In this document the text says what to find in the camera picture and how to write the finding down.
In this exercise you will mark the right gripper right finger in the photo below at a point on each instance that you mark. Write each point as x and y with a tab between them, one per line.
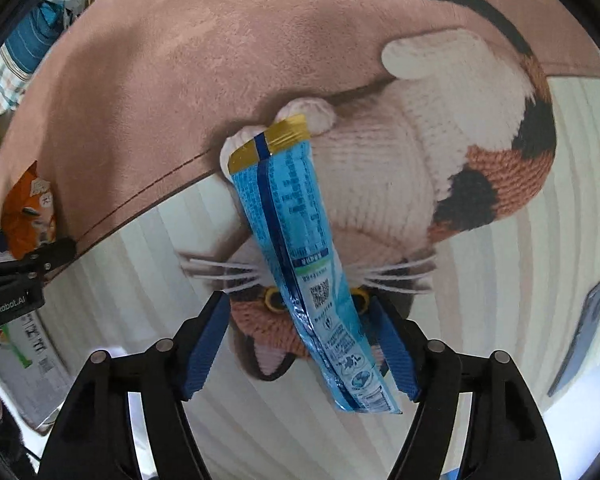
506	436

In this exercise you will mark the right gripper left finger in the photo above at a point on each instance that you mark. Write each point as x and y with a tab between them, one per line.
92	437

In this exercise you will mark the orange snack bag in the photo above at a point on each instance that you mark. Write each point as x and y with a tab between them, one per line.
28	216

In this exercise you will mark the blue long snack bag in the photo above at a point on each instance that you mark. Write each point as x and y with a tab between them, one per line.
277	185

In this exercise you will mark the brown cardboard box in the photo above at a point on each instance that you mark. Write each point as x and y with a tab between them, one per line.
31	372

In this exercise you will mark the blue smartphone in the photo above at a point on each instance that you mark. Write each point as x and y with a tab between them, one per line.
580	343

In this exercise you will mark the plaid and blue bedding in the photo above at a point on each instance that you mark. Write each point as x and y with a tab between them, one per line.
25	48

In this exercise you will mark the pink cat rug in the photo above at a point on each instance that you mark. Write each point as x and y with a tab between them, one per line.
456	144

